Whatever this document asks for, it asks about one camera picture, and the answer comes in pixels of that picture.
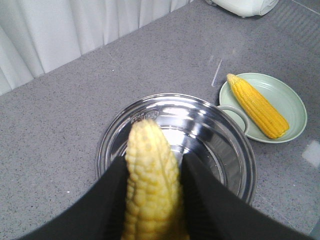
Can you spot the white pleated curtain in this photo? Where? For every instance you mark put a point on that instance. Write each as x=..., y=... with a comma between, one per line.
x=38, y=36

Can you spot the light green round plate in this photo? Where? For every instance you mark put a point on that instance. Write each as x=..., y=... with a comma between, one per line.
x=284, y=99

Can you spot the yellow corn cob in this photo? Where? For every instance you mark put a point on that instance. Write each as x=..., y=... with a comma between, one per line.
x=267, y=118
x=154, y=197

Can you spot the white blender appliance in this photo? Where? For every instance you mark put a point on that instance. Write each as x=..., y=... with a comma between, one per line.
x=245, y=8

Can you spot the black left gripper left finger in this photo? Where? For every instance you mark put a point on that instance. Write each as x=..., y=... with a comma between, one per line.
x=98, y=215

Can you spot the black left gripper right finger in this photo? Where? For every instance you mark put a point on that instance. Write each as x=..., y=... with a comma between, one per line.
x=215, y=213

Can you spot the green electric cooking pot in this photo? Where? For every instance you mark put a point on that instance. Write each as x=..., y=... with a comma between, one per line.
x=215, y=134

